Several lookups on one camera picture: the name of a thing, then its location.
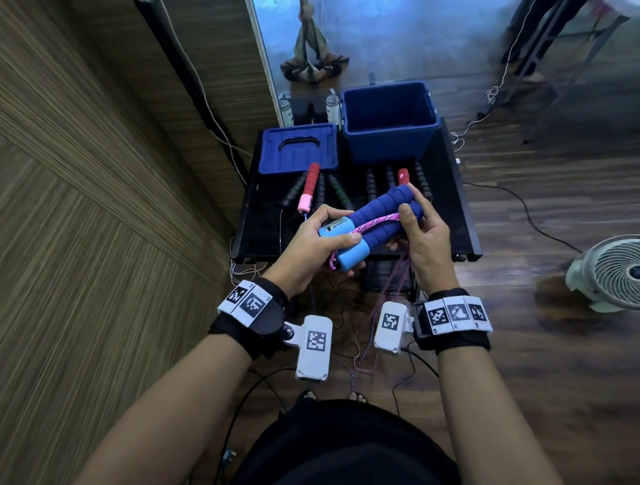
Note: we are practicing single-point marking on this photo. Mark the blue bin lid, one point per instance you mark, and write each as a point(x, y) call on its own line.
point(280, 162)

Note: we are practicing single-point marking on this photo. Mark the blue plastic bin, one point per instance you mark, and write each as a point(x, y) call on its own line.
point(390, 147)

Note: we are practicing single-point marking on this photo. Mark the black glossy low table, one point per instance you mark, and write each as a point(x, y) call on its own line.
point(260, 235)

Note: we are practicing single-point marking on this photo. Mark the person's right foot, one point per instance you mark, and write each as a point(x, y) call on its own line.
point(357, 397)

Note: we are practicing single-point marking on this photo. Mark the person's left hand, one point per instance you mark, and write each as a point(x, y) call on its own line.
point(300, 255)

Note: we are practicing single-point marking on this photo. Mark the person's foot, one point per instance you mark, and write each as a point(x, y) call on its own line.
point(357, 397)
point(307, 396)

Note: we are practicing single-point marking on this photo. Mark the black wristband with marker tags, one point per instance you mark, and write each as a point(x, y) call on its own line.
point(250, 305)
point(457, 315)

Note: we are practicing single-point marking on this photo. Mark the person's right forearm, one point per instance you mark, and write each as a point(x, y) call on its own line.
point(490, 424)

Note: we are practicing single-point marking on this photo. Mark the white folding table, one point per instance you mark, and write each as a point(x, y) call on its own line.
point(622, 7)

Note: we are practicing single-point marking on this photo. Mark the person's left foot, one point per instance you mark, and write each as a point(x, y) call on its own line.
point(307, 396)

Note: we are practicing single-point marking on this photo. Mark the white water bottle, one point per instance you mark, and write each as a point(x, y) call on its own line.
point(333, 107)

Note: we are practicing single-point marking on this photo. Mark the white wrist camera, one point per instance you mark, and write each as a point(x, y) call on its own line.
point(315, 350)
point(390, 325)

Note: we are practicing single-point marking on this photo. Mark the person's left forearm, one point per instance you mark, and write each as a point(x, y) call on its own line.
point(175, 414)

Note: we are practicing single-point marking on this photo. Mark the person's black clothing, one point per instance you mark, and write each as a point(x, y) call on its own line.
point(345, 449)

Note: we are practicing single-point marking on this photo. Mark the white floor fan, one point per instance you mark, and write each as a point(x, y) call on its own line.
point(615, 272)

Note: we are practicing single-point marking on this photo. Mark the black pouch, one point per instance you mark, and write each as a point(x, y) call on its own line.
point(310, 112)

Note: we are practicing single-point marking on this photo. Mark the person's right hand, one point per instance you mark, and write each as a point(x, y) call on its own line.
point(430, 250)

